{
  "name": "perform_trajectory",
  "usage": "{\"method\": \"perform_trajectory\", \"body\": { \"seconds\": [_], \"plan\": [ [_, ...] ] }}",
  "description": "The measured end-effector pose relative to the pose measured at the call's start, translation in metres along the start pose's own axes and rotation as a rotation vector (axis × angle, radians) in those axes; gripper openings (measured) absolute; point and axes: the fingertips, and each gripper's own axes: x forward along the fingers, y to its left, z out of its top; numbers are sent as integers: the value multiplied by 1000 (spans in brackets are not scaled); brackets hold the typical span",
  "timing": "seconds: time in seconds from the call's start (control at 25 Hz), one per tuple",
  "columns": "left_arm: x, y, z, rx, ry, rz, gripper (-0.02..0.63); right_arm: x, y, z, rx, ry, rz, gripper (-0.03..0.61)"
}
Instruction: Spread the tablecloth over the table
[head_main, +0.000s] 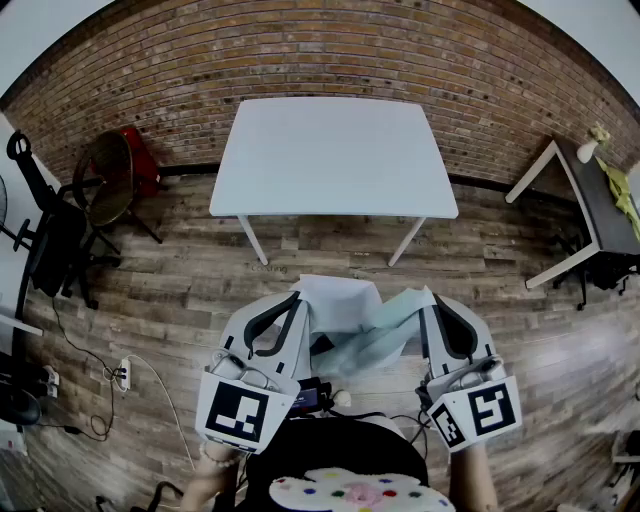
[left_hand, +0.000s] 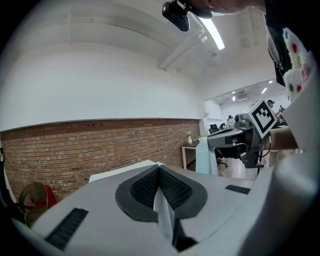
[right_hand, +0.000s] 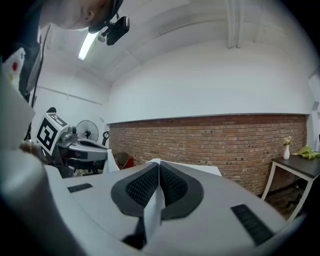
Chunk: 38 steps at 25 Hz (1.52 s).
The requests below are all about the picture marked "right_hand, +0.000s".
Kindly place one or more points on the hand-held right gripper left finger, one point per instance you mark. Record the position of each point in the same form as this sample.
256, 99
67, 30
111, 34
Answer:
136, 192

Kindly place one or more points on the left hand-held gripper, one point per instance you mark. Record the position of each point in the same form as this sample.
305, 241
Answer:
48, 133

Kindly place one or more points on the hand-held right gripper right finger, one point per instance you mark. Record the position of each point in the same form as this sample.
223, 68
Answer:
180, 192

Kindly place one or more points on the light blue daisy tablecloth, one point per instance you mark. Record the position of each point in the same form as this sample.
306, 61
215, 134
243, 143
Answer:
153, 215

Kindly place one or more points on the person's left forearm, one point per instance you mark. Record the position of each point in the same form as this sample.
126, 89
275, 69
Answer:
30, 151

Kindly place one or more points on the black standing fan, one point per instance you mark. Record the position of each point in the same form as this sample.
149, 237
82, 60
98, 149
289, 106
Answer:
87, 130

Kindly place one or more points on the red plastic crate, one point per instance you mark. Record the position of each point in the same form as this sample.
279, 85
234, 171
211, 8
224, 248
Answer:
130, 162

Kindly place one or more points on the ceiling tube light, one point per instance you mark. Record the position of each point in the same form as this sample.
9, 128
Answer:
86, 46

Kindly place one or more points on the person's black top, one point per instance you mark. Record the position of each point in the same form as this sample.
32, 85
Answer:
15, 63

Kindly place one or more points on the white vase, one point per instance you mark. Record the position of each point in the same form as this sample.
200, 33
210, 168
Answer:
286, 153

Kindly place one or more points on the black swivel chair base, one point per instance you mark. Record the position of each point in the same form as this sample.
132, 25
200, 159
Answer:
297, 197

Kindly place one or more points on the pale yellow flowers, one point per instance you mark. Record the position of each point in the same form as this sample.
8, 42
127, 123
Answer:
287, 140

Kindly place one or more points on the green cloth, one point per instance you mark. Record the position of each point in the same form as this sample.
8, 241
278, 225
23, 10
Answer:
306, 152

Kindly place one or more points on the person's face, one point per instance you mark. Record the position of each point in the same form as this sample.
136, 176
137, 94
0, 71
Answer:
75, 12

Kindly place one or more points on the white ceiling pipes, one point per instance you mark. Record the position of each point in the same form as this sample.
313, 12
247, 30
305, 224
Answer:
235, 22

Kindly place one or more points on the black head-worn camera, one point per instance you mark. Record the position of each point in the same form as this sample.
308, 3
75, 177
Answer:
117, 30

